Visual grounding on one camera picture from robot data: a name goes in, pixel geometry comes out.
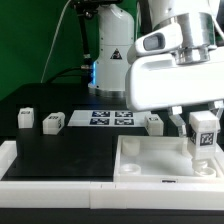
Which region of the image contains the black cable bundle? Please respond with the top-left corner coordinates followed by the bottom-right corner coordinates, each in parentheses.
top-left (46, 0), bottom-right (101, 84)

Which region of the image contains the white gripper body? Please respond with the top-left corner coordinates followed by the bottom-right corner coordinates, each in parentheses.
top-left (125, 47), bottom-right (224, 112)

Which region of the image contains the white tag sheet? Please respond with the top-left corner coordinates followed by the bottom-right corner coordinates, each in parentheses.
top-left (68, 110), bottom-right (146, 127)

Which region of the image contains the white cable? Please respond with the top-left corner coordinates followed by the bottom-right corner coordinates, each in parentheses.
top-left (40, 0), bottom-right (73, 84)

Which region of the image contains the white square tabletop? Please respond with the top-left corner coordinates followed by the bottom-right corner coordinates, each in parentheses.
top-left (113, 135), bottom-right (224, 184)

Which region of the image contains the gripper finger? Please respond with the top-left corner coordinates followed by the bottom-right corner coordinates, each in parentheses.
top-left (168, 106), bottom-right (187, 137)
top-left (208, 100), bottom-right (224, 119)

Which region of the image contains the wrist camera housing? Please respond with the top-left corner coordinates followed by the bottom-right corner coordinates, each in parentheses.
top-left (127, 23), bottom-right (183, 64)

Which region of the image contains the white U-shaped obstacle fence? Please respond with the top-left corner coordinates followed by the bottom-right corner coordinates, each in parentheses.
top-left (0, 141), bottom-right (224, 210)

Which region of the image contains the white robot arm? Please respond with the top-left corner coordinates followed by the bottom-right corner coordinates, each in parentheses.
top-left (88, 0), bottom-right (224, 116)

